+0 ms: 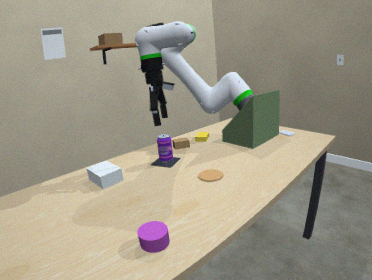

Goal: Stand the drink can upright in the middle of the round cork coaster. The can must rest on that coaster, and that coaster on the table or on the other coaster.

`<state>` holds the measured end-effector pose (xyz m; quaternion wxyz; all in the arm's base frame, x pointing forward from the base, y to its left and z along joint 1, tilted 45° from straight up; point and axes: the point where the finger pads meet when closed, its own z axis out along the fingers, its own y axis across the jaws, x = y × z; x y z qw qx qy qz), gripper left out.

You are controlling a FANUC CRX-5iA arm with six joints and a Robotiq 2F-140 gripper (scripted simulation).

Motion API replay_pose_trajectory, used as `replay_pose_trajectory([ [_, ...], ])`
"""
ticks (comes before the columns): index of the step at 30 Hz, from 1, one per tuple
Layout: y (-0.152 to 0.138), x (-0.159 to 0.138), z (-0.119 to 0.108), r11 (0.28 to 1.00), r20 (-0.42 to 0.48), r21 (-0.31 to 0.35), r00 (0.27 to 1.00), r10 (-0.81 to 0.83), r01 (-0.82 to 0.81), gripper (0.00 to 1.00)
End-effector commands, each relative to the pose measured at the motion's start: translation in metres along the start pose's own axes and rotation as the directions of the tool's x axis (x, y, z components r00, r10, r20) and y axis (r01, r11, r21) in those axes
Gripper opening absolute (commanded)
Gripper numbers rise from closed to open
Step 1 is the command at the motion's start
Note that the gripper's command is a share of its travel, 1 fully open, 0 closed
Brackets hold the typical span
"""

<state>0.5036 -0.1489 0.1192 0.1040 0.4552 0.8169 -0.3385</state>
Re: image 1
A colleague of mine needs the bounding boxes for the purple drink can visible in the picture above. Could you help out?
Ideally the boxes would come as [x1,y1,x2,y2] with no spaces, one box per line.
[157,134,173,162]

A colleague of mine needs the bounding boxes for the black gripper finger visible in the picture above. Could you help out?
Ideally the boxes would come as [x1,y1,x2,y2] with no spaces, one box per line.
[158,86,168,118]
[149,86,161,126]

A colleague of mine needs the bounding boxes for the dark grey square coaster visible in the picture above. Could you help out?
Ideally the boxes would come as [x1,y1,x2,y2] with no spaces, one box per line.
[151,157,181,168]

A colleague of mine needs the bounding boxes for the tan round coaster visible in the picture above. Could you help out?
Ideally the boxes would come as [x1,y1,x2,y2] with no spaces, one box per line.
[198,169,223,182]

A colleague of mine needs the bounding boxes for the tan cardboard box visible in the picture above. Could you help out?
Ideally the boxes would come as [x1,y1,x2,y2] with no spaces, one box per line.
[172,137,190,150]

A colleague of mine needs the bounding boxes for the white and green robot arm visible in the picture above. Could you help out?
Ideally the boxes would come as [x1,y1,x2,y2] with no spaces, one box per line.
[135,22,254,114]

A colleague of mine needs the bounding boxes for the purple short cylinder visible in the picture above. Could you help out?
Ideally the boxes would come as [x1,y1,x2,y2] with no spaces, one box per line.
[137,221,170,253]

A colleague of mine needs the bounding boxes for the yellow rectangular block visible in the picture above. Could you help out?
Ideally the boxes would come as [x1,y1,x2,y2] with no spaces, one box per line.
[195,132,209,142]

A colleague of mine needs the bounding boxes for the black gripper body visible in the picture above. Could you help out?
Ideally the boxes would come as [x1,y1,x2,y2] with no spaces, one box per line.
[145,70,163,94]

